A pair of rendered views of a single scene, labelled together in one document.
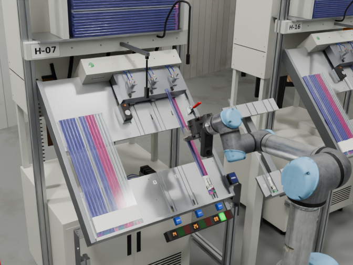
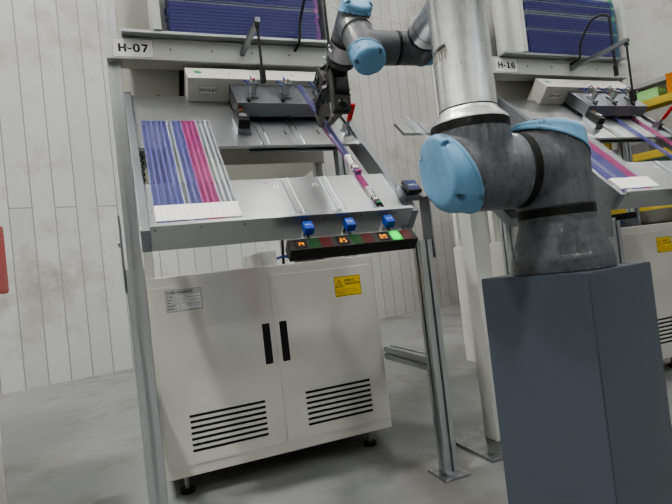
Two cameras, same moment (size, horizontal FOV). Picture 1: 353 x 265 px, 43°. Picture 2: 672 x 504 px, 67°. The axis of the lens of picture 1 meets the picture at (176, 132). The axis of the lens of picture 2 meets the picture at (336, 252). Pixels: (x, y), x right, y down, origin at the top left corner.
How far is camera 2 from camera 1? 1.28 m
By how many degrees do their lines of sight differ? 27
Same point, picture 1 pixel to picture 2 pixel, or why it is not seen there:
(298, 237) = (446, 12)
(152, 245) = (311, 353)
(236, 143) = (363, 31)
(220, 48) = not seen: hidden behind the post
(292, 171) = not seen: outside the picture
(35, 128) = (124, 159)
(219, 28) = not seen: hidden behind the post
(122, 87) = (240, 94)
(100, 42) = (210, 47)
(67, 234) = (153, 299)
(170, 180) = (303, 187)
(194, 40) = (440, 259)
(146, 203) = (255, 204)
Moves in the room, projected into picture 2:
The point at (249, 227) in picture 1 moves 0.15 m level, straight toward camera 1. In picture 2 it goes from (478, 319) to (470, 327)
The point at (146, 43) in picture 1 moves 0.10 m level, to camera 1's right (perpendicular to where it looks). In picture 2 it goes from (279, 57) to (307, 52)
